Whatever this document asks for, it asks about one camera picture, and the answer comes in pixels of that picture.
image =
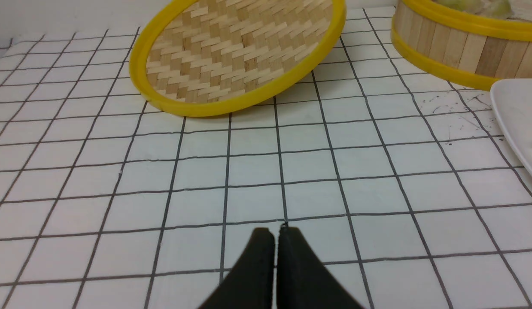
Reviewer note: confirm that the yellow-rimmed woven bamboo lid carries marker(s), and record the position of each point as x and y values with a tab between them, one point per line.
203	58

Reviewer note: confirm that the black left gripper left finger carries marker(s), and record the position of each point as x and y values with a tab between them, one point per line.
249	284

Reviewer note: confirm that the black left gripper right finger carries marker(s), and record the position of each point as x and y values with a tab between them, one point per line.
303	282

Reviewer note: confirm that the white black-grid tablecloth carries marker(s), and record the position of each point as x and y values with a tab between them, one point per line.
402	183

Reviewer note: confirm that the yellow-rimmed bamboo steamer basket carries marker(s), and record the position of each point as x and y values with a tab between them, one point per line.
469	50

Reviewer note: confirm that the white square plate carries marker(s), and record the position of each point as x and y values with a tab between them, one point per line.
512	105

